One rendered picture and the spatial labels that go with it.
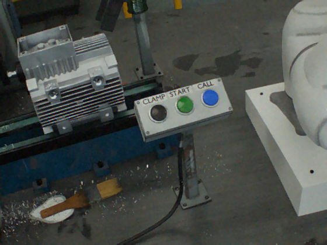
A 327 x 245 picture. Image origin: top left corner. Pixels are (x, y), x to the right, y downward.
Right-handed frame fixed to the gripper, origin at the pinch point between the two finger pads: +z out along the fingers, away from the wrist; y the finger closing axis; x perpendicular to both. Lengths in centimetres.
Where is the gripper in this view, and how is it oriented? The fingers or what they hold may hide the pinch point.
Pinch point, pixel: (108, 11)
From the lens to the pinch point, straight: 86.7
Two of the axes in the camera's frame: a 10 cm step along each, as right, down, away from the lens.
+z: -3.7, 8.1, 4.5
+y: 2.9, 5.6, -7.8
